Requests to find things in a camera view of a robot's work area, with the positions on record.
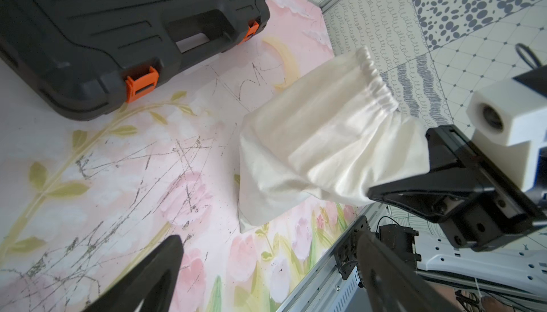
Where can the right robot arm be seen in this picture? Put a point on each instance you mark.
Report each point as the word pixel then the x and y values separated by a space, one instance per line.
pixel 514 274

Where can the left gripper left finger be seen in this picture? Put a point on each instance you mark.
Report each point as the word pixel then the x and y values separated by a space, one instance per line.
pixel 150 285

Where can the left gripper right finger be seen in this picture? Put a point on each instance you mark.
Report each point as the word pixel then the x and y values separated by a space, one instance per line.
pixel 390 284

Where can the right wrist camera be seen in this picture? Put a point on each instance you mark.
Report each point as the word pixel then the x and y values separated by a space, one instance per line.
pixel 509 118

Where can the aluminium mounting rail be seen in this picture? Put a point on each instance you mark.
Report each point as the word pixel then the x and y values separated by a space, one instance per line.
pixel 323 288

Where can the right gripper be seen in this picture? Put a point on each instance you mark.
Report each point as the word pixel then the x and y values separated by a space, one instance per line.
pixel 476 204

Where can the black plastic tool case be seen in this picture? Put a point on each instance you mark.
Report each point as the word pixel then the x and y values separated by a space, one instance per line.
pixel 85 58

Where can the pink floral table mat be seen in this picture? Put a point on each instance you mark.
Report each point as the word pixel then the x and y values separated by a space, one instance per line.
pixel 82 203

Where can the white cloth soil bag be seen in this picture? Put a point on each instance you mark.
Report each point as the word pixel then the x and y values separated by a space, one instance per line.
pixel 332 135

